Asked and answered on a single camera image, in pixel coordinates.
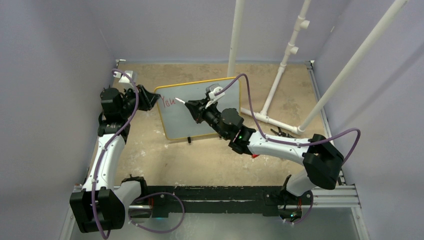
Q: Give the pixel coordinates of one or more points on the white diagonal pole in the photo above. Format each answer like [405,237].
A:
[381,26]

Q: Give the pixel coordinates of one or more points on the aluminium front rail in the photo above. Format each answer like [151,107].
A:
[332,215]

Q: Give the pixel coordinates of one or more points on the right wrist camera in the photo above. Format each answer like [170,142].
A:
[213,93]

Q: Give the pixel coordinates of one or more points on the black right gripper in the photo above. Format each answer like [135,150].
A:
[197,108]

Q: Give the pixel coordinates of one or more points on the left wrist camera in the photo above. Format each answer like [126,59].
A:
[127,79]

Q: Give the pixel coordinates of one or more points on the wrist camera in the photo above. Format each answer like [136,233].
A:
[213,93]
[127,79]

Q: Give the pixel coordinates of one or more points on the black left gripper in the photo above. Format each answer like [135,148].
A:
[147,99]

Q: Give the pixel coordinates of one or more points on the black handled pliers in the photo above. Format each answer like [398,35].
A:
[280,133]

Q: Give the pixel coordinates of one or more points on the white vertical pole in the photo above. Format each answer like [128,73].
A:
[235,34]

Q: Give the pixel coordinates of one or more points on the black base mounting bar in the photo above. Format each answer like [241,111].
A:
[268,201]

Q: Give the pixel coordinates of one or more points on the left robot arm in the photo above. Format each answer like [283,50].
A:
[98,207]

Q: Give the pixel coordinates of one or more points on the red whiteboard marker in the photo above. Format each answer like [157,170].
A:
[180,100]

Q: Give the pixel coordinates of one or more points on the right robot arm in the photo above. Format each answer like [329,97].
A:
[320,159]

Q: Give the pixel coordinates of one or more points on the white PVC pipe frame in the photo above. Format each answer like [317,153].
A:
[301,23]

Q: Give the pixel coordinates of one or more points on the yellow framed whiteboard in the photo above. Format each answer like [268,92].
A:
[177,121]

